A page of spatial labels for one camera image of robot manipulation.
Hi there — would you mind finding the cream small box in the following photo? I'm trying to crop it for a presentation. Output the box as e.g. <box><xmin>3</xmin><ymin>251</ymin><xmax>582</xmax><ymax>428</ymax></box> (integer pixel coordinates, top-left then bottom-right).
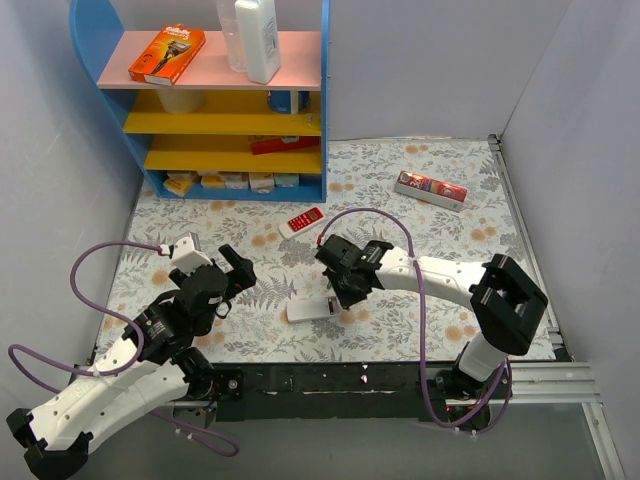
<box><xmin>248</xmin><ymin>172</ymin><xmax>275</xmax><ymax>194</ymax></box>

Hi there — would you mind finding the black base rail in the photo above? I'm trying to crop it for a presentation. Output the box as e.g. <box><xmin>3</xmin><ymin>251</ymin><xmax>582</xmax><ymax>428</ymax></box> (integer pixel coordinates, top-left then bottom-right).
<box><xmin>172</xmin><ymin>360</ymin><xmax>501</xmax><ymax>434</ymax></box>

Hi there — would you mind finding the clear plastic bottle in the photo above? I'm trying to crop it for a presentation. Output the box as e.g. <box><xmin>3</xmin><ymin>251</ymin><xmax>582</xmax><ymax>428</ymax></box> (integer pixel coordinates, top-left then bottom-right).
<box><xmin>215</xmin><ymin>0</ymin><xmax>246</xmax><ymax>73</ymax></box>

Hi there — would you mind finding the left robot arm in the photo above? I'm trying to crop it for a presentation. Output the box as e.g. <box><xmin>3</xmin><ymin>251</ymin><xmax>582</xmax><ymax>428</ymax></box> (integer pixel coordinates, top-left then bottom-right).
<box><xmin>6</xmin><ymin>234</ymin><xmax>257</xmax><ymax>479</ymax></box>

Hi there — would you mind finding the teal small box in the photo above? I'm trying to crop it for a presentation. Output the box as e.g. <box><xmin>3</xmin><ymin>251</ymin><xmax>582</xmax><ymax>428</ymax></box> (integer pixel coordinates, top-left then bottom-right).
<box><xmin>274</xmin><ymin>173</ymin><xmax>300</xmax><ymax>188</ymax></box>

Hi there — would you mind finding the yellow small box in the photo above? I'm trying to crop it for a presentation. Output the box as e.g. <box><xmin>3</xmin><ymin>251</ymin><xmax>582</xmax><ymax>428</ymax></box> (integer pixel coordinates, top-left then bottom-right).
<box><xmin>163</xmin><ymin>171</ymin><xmax>200</xmax><ymax>197</ymax></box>

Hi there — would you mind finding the red white remote control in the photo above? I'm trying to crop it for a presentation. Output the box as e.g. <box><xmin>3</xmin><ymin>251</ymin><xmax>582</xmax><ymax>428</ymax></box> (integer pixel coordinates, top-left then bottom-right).
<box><xmin>278</xmin><ymin>207</ymin><xmax>327</xmax><ymax>240</ymax></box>

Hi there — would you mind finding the orange white small box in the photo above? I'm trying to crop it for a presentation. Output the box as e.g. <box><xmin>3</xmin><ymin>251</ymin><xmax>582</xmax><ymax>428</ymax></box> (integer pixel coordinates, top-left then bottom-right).
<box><xmin>201</xmin><ymin>174</ymin><xmax>226</xmax><ymax>189</ymax></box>

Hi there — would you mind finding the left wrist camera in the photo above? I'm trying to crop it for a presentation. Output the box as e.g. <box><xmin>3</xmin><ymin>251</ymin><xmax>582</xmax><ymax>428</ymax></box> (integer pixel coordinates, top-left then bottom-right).
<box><xmin>159</xmin><ymin>232</ymin><xmax>213</xmax><ymax>275</ymax></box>

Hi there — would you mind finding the floral table mat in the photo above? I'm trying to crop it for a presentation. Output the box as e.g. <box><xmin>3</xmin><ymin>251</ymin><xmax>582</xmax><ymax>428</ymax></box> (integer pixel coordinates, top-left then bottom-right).
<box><xmin>96</xmin><ymin>141</ymin><xmax>528</xmax><ymax>362</ymax></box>

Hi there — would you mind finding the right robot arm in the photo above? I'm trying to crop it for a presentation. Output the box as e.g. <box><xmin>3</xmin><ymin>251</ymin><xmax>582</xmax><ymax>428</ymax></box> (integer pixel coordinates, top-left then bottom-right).
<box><xmin>316</xmin><ymin>235</ymin><xmax>548</xmax><ymax>398</ymax></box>

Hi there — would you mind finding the orange razor box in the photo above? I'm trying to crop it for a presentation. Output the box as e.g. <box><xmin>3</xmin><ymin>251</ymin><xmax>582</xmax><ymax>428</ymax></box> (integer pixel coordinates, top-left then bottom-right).
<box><xmin>128</xmin><ymin>24</ymin><xmax>206</xmax><ymax>87</ymax></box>

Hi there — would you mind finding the blue shelf unit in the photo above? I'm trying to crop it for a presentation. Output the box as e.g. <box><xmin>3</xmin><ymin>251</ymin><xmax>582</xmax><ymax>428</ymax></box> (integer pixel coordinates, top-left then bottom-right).
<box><xmin>69</xmin><ymin>1</ymin><xmax>331</xmax><ymax>203</ymax></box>

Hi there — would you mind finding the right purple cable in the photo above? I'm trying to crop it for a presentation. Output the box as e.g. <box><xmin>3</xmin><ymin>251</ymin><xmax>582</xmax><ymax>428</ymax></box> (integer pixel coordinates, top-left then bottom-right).
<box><xmin>315</xmin><ymin>207</ymin><xmax>514</xmax><ymax>430</ymax></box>

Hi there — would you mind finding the red toothpaste box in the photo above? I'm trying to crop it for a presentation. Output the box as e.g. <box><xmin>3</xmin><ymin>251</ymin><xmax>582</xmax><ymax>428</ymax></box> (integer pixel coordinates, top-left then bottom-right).
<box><xmin>394</xmin><ymin>170</ymin><xmax>467</xmax><ymax>212</ymax></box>

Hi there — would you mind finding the red box on shelf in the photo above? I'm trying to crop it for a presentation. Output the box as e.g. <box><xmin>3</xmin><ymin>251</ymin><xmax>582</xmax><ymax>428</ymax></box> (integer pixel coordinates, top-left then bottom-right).
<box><xmin>250</xmin><ymin>136</ymin><xmax>320</xmax><ymax>155</ymax></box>

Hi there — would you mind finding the grey white remote control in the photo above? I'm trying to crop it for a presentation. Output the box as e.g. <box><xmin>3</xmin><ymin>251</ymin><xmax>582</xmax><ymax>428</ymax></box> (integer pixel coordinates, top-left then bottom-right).
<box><xmin>286</xmin><ymin>296</ymin><xmax>342</xmax><ymax>323</ymax></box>

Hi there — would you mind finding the white plastic bottle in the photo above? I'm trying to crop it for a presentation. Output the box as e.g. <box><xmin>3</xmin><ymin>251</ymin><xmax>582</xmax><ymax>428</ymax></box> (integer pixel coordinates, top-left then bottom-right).
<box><xmin>235</xmin><ymin>0</ymin><xmax>281</xmax><ymax>85</ymax></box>

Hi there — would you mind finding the blue can on shelf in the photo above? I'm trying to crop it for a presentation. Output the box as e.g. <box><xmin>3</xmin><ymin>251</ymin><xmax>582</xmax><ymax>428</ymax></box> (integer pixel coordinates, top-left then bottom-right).
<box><xmin>267</xmin><ymin>90</ymin><xmax>310</xmax><ymax>115</ymax></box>

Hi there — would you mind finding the white cup on shelf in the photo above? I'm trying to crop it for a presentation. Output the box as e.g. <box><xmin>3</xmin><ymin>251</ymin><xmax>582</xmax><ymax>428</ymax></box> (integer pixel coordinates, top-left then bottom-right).
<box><xmin>157</xmin><ymin>89</ymin><xmax>206</xmax><ymax>114</ymax></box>

